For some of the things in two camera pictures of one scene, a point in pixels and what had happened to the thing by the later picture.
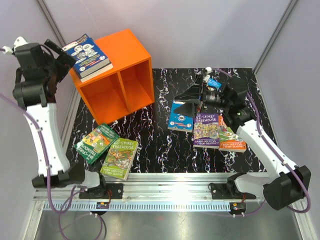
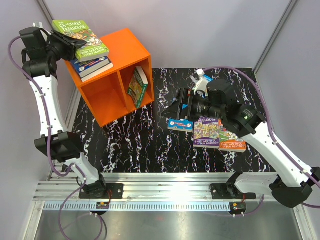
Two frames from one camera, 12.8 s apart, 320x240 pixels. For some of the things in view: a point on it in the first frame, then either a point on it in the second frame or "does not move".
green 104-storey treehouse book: (96, 143) → (138, 87)
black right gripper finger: (187, 108) → (173, 111)
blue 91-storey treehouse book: (90, 61) does not move
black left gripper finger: (53, 46) → (76, 42)
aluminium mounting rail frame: (159, 192) does not move
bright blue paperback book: (180, 121) does not move
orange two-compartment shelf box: (127, 87) does not move
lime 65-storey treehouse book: (119, 158) → (92, 48)
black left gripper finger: (66, 60) → (61, 35)
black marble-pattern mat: (161, 150) does not move
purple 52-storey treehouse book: (206, 130) does not move
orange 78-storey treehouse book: (228, 140) does not move
